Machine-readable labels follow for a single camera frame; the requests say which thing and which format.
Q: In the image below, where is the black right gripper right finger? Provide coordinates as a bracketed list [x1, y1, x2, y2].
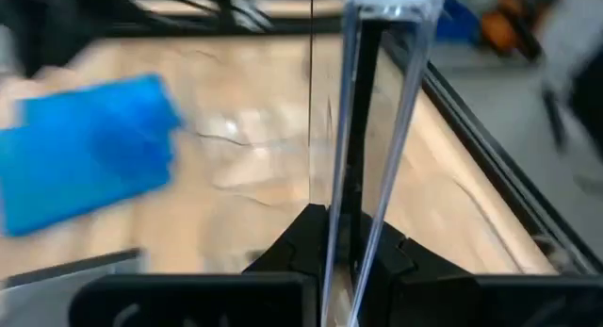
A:
[360, 212, 603, 327]

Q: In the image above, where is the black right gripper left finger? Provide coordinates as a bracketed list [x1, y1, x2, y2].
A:
[68, 203, 331, 327]

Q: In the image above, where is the blue transparent disc case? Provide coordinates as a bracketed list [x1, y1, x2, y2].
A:
[0, 74, 184, 237]

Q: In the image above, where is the clear jewel case black tray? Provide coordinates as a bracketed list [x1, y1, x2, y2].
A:
[306, 0, 447, 327]

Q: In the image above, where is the grey side panel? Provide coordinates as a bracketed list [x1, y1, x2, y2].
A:
[0, 249, 142, 327]

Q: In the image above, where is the orange object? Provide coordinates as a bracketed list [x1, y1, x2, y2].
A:
[479, 8, 522, 55]

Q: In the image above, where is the person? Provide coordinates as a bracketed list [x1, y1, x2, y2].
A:
[536, 0, 603, 158]

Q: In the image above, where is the blue object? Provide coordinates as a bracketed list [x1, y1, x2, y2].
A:
[435, 0, 482, 41]

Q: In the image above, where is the light wooden bench top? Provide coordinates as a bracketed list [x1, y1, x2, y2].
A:
[134, 0, 345, 18]

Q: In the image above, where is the black table frame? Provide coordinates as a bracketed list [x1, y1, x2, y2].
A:
[93, 15, 603, 276]

